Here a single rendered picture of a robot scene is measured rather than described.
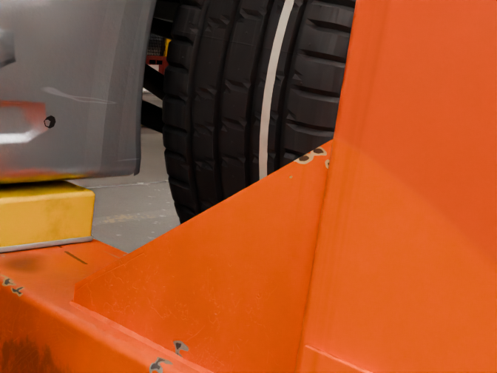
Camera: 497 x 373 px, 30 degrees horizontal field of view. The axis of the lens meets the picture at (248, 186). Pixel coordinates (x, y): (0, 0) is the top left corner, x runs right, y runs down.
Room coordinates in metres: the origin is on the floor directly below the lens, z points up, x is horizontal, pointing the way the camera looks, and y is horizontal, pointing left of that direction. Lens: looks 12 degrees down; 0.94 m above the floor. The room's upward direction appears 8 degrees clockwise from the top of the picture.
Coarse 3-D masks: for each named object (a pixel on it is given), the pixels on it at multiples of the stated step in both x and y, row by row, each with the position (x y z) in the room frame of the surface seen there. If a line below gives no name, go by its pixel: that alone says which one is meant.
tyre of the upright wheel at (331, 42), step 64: (192, 0) 0.99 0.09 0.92; (256, 0) 0.93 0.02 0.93; (320, 0) 0.89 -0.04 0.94; (192, 64) 0.97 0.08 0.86; (256, 64) 0.92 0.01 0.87; (320, 64) 0.86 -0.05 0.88; (192, 128) 0.98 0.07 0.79; (256, 128) 0.91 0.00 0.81; (320, 128) 0.86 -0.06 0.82; (192, 192) 0.99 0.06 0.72
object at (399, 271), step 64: (384, 0) 0.52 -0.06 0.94; (448, 0) 0.49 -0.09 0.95; (384, 64) 0.51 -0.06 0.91; (448, 64) 0.49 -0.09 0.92; (384, 128) 0.51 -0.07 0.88; (448, 128) 0.48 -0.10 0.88; (384, 192) 0.50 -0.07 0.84; (448, 192) 0.48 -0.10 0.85; (320, 256) 0.52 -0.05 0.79; (384, 256) 0.50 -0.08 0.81; (448, 256) 0.47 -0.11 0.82; (320, 320) 0.52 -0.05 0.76; (384, 320) 0.49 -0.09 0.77; (448, 320) 0.47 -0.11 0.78
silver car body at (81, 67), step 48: (0, 0) 0.77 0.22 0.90; (48, 0) 0.81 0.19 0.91; (96, 0) 0.85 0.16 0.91; (144, 0) 0.89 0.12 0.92; (0, 48) 0.77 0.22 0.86; (48, 48) 0.81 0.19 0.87; (96, 48) 0.85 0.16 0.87; (0, 96) 0.78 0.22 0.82; (48, 96) 0.82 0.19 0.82; (96, 96) 0.86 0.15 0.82; (0, 144) 0.78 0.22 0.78; (48, 144) 0.82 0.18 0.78; (96, 144) 0.86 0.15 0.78
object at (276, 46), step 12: (288, 0) 0.91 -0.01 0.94; (288, 12) 0.90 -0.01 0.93; (276, 36) 0.90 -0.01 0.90; (276, 48) 0.90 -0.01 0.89; (276, 60) 0.90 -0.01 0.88; (264, 96) 0.90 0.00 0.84; (264, 108) 0.90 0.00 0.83; (264, 120) 0.90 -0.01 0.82; (264, 132) 0.90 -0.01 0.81; (264, 144) 0.90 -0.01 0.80; (264, 156) 0.90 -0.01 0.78; (264, 168) 0.90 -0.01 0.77
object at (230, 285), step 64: (256, 192) 0.59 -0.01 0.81; (320, 192) 0.56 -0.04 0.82; (0, 256) 0.79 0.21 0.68; (64, 256) 0.81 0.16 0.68; (128, 256) 0.66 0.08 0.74; (192, 256) 0.62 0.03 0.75; (256, 256) 0.58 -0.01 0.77; (0, 320) 0.72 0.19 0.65; (64, 320) 0.67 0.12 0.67; (128, 320) 0.65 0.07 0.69; (192, 320) 0.61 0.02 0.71; (256, 320) 0.58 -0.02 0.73
